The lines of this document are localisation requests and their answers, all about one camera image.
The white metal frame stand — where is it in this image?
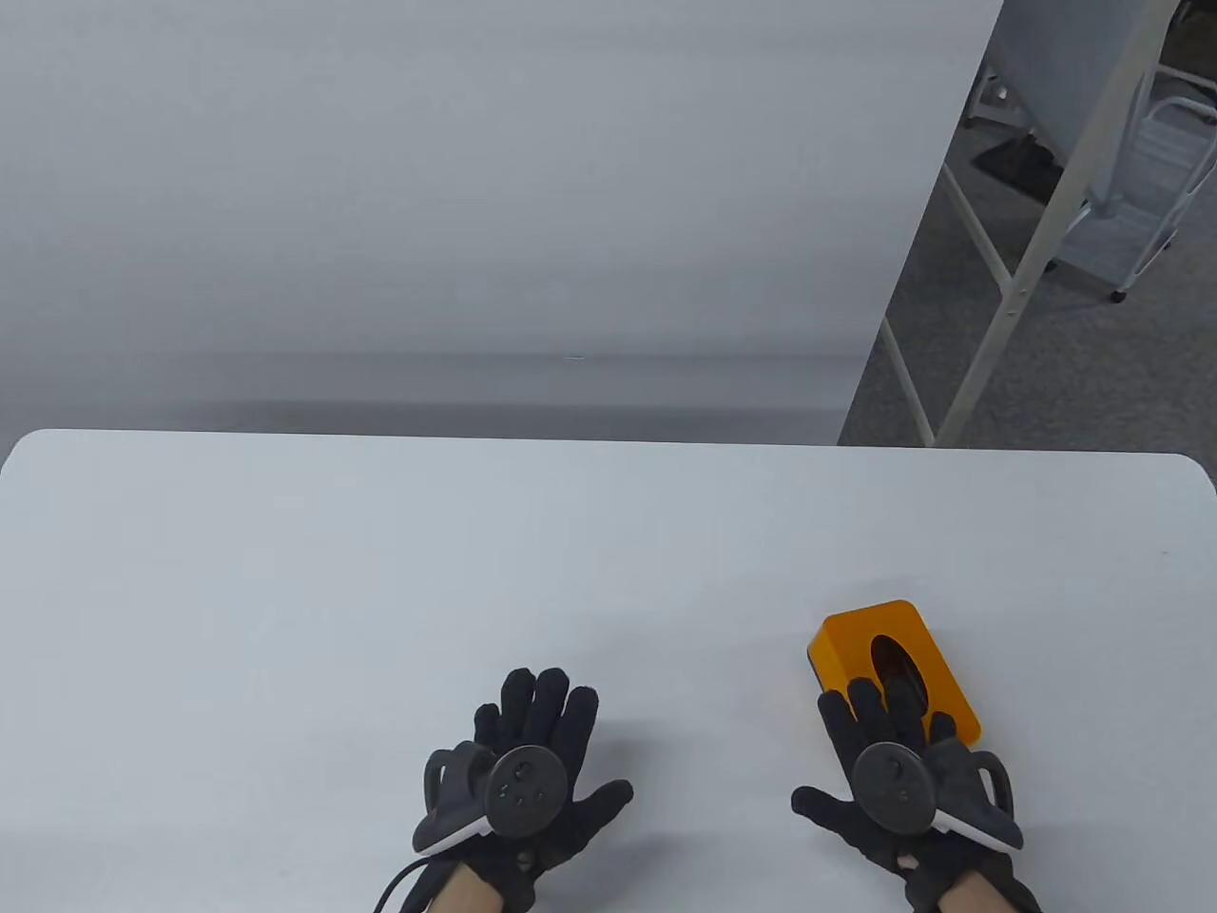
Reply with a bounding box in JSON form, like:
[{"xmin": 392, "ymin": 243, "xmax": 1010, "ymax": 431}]
[{"xmin": 878, "ymin": 0, "xmax": 1185, "ymax": 448}]

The person's left forearm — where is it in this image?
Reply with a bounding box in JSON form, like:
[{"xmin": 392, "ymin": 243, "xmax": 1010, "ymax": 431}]
[{"xmin": 433, "ymin": 865, "xmax": 507, "ymax": 913}]

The white chair base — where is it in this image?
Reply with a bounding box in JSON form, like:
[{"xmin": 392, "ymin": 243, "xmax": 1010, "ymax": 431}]
[{"xmin": 962, "ymin": 65, "xmax": 1023, "ymax": 131}]

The person's right hand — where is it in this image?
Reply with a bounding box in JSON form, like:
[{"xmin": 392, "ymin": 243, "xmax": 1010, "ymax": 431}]
[{"xmin": 791, "ymin": 677, "xmax": 1042, "ymax": 909}]

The white backdrop panel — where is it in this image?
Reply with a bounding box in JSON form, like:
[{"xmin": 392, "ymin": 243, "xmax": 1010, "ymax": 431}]
[{"xmin": 0, "ymin": 0, "xmax": 1007, "ymax": 446}]

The black tracker on right glove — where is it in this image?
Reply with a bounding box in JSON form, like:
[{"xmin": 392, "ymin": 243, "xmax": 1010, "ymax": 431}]
[{"xmin": 851, "ymin": 742, "xmax": 1026, "ymax": 853}]

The person's right forearm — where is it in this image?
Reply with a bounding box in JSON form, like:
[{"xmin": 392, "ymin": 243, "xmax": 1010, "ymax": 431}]
[{"xmin": 937, "ymin": 870, "xmax": 1001, "ymax": 913}]

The black glove cable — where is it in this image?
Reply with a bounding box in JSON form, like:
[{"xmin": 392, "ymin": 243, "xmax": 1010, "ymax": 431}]
[{"xmin": 374, "ymin": 854, "xmax": 459, "ymax": 913}]

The person's left hand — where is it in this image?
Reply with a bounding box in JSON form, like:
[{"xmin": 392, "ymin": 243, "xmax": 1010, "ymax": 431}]
[{"xmin": 412, "ymin": 668, "xmax": 635, "ymax": 904}]

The black flat floor object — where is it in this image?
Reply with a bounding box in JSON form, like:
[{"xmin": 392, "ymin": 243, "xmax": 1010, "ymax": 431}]
[{"xmin": 971, "ymin": 136, "xmax": 1067, "ymax": 198}]

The orange box with oval hole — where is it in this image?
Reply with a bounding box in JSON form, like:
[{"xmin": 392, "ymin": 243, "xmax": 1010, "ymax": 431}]
[{"xmin": 807, "ymin": 599, "xmax": 982, "ymax": 752}]

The white wheeled cart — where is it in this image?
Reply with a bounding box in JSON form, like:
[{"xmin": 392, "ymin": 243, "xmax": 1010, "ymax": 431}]
[{"xmin": 1044, "ymin": 95, "xmax": 1217, "ymax": 305}]

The black tracker on glove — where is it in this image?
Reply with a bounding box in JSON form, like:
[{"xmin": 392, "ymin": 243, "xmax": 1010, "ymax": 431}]
[
  {"xmin": 851, "ymin": 742, "xmax": 1026, "ymax": 853},
  {"xmin": 412, "ymin": 742, "xmax": 572, "ymax": 853}
]

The black tracker on left glove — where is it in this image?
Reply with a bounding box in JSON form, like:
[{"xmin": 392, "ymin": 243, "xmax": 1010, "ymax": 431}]
[{"xmin": 412, "ymin": 742, "xmax": 572, "ymax": 853}]

